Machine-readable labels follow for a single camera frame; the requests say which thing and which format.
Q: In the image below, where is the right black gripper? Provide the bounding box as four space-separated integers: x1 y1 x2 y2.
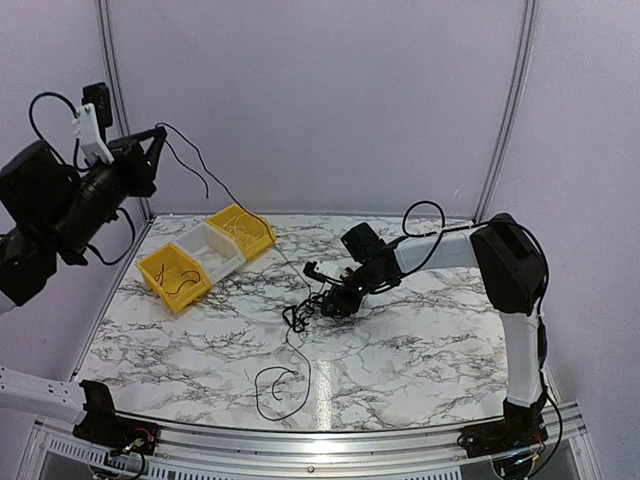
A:
327 264 388 316

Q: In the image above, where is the black cable pulled up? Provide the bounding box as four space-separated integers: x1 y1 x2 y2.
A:
157 122 321 301

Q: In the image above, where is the cable bundle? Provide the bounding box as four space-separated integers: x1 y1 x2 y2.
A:
281 292 346 334

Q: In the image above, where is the white cable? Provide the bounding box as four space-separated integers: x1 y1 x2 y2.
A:
219 212 269 254

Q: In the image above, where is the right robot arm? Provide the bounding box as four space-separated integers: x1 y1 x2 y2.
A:
307 213 550 448

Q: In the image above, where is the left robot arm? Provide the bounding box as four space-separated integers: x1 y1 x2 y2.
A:
1 83 167 445

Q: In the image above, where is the yellow bin far right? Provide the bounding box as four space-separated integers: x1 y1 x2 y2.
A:
206 204 276 261

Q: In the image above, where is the yellow bin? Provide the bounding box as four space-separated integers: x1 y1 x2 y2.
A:
136 243 212 314
206 204 276 261

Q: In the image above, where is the white translucent bin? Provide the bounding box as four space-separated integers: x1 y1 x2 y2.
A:
173 222 246 284

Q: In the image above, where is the yellow bin near left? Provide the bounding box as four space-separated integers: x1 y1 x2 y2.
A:
136 243 212 314

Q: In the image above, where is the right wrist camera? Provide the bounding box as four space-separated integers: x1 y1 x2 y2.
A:
303 261 348 283

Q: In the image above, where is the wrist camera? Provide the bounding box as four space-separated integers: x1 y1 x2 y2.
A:
72 82 114 166
303 261 348 283

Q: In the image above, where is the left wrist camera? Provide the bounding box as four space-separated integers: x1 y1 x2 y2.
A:
72 82 114 166

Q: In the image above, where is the left corner aluminium post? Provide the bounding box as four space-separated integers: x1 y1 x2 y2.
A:
97 0 154 221

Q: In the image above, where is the corner aluminium post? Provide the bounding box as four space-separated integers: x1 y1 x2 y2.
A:
472 0 539 221
97 0 154 221

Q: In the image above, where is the right corner aluminium post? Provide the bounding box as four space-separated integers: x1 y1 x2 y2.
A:
472 0 539 221

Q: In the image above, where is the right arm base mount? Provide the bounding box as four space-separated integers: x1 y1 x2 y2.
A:
457 397 549 458

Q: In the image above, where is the aluminium front rail frame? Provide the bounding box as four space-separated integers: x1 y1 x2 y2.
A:
16 403 602 479

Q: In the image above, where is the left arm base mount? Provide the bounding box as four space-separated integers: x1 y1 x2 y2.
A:
73 380 159 455

